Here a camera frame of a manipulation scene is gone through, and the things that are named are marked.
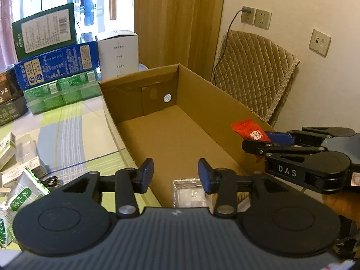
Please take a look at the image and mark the red snack packet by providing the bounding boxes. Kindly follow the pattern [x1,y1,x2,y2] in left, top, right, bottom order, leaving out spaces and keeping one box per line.
[231,119,271,143]

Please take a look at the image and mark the clear plastic blister pack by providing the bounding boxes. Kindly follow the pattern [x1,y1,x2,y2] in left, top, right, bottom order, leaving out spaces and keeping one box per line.
[173,178,209,208]

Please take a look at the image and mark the black audio cable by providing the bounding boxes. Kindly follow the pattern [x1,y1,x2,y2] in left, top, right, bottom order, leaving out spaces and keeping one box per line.
[41,175,60,189]

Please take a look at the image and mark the silver green tea pouch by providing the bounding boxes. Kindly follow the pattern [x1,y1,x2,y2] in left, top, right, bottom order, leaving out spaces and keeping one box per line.
[0,167,50,248]

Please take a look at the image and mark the green white medicine box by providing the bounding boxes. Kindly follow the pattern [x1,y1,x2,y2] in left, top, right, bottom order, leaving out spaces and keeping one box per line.
[0,132,16,169]

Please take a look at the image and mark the clear plastic tray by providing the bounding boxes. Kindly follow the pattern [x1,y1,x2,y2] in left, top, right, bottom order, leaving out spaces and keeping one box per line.
[15,133,38,164]

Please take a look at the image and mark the checked pastel tablecloth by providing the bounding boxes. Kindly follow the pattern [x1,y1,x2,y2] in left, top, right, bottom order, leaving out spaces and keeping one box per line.
[0,95,162,252]

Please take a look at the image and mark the quilted brown chair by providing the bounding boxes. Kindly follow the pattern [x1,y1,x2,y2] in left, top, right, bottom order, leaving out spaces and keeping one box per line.
[211,30,300,126]

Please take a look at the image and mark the brown cardboard box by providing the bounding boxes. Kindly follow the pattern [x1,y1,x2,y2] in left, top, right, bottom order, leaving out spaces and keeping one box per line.
[100,64,271,207]

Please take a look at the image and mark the green shrink-wrapped cartons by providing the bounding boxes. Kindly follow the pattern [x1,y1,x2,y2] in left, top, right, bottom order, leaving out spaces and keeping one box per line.
[24,69,101,115]

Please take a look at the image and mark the blue carton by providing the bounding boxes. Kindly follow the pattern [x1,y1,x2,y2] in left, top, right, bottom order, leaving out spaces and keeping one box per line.
[14,41,99,91]

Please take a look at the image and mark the white carton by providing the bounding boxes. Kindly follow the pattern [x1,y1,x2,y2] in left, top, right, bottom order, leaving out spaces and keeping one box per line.
[96,31,139,81]

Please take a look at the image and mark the black food container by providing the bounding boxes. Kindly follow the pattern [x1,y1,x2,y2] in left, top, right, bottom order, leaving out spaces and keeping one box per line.
[0,65,28,126]

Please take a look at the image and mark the pink curtain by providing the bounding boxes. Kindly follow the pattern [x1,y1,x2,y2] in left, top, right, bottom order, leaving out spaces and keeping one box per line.
[0,0,17,69]

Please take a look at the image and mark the dark green carton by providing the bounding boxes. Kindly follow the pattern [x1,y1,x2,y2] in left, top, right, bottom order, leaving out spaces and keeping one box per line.
[12,3,77,62]

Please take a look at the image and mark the wall data socket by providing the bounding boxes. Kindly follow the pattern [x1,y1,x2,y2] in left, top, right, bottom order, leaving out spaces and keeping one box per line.
[309,29,331,57]

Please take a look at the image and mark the wall power socket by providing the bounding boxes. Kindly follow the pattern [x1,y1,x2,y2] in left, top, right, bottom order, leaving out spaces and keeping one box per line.
[240,6,272,29]

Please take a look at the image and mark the black charger cable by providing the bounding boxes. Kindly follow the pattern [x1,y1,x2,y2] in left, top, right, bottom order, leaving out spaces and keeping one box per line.
[211,7,253,83]

